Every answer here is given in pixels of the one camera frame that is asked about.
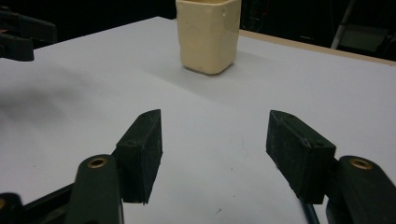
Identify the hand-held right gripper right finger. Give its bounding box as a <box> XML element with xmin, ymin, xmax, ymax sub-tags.
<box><xmin>265</xmin><ymin>109</ymin><xmax>337</xmax><ymax>205</ymax></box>

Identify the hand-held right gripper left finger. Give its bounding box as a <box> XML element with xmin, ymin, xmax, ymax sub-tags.
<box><xmin>111</xmin><ymin>108</ymin><xmax>163</xmax><ymax>205</ymax></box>

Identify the cream square cup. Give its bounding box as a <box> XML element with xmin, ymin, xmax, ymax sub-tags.
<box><xmin>175</xmin><ymin>0</ymin><xmax>243</xmax><ymax>76</ymax></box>

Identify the white table cover sheet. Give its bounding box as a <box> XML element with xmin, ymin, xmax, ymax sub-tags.
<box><xmin>0</xmin><ymin>16</ymin><xmax>396</xmax><ymax>224</ymax></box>

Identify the black folding chair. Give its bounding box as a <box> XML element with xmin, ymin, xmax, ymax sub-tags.
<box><xmin>330</xmin><ymin>0</ymin><xmax>396</xmax><ymax>60</ymax></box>

